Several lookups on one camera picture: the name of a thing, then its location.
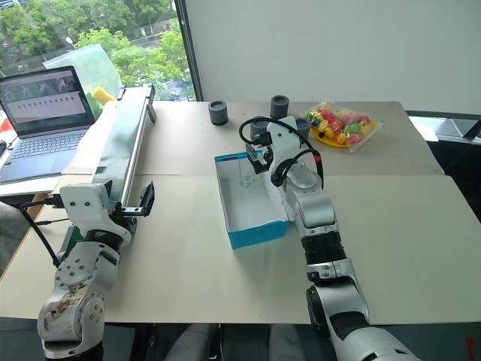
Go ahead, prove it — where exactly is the yellow sponge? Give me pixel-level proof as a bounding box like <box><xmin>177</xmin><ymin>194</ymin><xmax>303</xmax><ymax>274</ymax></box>
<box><xmin>92</xmin><ymin>85</ymin><xmax>117</xmax><ymax>105</ymax></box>

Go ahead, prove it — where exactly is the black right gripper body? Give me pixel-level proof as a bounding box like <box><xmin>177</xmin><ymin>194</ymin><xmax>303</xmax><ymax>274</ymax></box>
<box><xmin>261</xmin><ymin>144</ymin><xmax>274</xmax><ymax>172</ymax></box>

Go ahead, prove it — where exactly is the yellow plastic plate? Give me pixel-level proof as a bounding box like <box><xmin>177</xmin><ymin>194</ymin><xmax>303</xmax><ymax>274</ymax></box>
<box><xmin>308</xmin><ymin>123</ymin><xmax>350</xmax><ymax>150</ymax></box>

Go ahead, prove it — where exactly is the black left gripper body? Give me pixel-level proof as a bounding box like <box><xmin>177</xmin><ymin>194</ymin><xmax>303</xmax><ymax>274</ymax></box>
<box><xmin>100</xmin><ymin>179</ymin><xmax>146</xmax><ymax>231</ymax></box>

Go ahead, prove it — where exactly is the grey open laptop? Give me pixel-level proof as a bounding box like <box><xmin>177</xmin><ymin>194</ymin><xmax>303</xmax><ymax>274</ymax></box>
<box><xmin>0</xmin><ymin>65</ymin><xmax>97</xmax><ymax>184</ymax></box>

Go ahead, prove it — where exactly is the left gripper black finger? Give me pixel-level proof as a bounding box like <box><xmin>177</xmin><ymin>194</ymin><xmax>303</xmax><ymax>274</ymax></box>
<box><xmin>139</xmin><ymin>180</ymin><xmax>156</xmax><ymax>217</ymax></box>

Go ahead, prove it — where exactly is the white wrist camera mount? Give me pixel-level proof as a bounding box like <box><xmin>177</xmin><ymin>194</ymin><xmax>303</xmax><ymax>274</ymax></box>
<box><xmin>59</xmin><ymin>183</ymin><xmax>133</xmax><ymax>247</ymax></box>
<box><xmin>267</xmin><ymin>115</ymin><xmax>306</xmax><ymax>177</ymax></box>

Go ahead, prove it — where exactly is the blue shoe box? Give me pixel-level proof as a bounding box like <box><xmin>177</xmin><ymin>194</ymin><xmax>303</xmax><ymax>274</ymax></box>
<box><xmin>213</xmin><ymin>151</ymin><xmax>290</xmax><ymax>250</ymax></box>

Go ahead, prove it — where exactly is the thin black cable with plug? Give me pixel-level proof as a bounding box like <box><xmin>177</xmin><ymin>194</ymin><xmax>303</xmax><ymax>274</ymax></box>
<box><xmin>33</xmin><ymin>217</ymin><xmax>74</xmax><ymax>226</ymax></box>

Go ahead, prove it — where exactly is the black window frame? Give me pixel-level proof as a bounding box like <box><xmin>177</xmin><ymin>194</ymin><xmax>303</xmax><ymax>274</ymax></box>
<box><xmin>173</xmin><ymin>0</ymin><xmax>206</xmax><ymax>102</ymax></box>

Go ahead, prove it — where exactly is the clear bag of toy fruit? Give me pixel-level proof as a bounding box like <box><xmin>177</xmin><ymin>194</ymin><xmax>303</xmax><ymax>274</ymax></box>
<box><xmin>300</xmin><ymin>101</ymin><xmax>385</xmax><ymax>154</ymax></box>

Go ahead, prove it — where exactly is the white side table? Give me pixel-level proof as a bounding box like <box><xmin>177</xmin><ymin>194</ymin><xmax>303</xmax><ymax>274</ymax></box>
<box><xmin>0</xmin><ymin>171</ymin><xmax>67</xmax><ymax>206</ymax></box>

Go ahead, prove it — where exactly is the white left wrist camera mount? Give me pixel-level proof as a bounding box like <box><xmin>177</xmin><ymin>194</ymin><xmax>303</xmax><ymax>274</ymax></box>
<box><xmin>59</xmin><ymin>183</ymin><xmax>133</xmax><ymax>247</ymax></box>

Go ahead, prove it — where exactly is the black cylinder block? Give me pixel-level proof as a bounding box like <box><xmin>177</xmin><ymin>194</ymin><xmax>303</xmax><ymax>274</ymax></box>
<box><xmin>269</xmin><ymin>95</ymin><xmax>289</xmax><ymax>119</ymax></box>
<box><xmin>250</xmin><ymin>119</ymin><xmax>270</xmax><ymax>141</ymax></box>
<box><xmin>208</xmin><ymin>100</ymin><xmax>229</xmax><ymax>126</ymax></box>
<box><xmin>295</xmin><ymin>117</ymin><xmax>311</xmax><ymax>139</ymax></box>

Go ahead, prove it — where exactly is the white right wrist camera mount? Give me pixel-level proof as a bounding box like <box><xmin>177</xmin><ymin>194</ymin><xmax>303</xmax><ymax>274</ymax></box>
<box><xmin>267</xmin><ymin>115</ymin><xmax>306</xmax><ymax>177</ymax></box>

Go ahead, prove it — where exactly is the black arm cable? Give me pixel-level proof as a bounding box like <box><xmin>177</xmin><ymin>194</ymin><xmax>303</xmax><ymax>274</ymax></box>
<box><xmin>17</xmin><ymin>201</ymin><xmax>65</xmax><ymax>268</ymax></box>
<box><xmin>239</xmin><ymin>117</ymin><xmax>325</xmax><ymax>189</ymax></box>

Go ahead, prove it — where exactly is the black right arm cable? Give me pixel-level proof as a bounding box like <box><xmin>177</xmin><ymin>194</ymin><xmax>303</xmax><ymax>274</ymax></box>
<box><xmin>239</xmin><ymin>117</ymin><xmax>325</xmax><ymax>189</ymax></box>

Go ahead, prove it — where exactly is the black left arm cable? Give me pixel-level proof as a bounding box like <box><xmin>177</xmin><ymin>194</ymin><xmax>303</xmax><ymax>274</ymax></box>
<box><xmin>17</xmin><ymin>201</ymin><xmax>65</xmax><ymax>268</ymax></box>

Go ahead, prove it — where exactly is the translucent green plastic bag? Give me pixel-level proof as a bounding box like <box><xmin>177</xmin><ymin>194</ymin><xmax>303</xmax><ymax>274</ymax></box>
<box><xmin>42</xmin><ymin>42</ymin><xmax>123</xmax><ymax>114</ymax></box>

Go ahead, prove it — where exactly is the green conveyor belt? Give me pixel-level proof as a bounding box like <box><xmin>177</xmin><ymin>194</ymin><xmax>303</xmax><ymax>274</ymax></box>
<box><xmin>56</xmin><ymin>83</ymin><xmax>158</xmax><ymax>260</ymax></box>

